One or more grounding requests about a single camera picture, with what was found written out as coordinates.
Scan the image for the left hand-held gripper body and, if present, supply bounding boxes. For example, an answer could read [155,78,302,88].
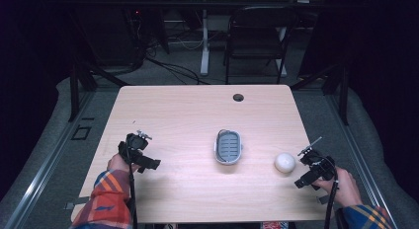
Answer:
[118,132,162,175]

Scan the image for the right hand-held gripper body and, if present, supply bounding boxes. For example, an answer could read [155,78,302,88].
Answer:
[293,149,337,191]

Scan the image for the white round soap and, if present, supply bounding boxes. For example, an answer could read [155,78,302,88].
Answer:
[274,152,297,175]

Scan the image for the grey soap dish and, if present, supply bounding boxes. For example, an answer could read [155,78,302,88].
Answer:
[213,128,244,167]

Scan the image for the person's left hand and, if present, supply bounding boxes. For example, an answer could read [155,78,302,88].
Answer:
[107,152,140,175]

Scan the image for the person's right hand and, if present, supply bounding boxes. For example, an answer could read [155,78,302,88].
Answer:
[311,166,364,209]

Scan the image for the black metal stand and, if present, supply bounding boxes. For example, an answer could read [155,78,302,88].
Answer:
[290,60,351,126]
[66,55,130,123]

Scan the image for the red patterned cloth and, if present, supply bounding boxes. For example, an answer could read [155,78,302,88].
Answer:
[261,221,290,229]

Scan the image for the dark equipment with red light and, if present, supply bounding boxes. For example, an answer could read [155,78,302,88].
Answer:
[93,4,147,70]

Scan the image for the white desk with legs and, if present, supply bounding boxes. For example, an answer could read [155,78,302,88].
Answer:
[180,0,327,77]

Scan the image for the black folding chair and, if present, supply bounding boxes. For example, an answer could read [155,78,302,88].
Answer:
[222,5,300,86]

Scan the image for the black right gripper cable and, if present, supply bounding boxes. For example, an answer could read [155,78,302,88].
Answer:
[323,155,341,229]

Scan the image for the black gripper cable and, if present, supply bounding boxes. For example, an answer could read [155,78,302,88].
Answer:
[323,155,341,229]
[125,139,139,229]

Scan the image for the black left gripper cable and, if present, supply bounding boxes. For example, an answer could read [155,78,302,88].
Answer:
[125,139,139,229]

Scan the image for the black floor cables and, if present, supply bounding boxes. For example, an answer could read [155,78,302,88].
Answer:
[131,10,211,86]

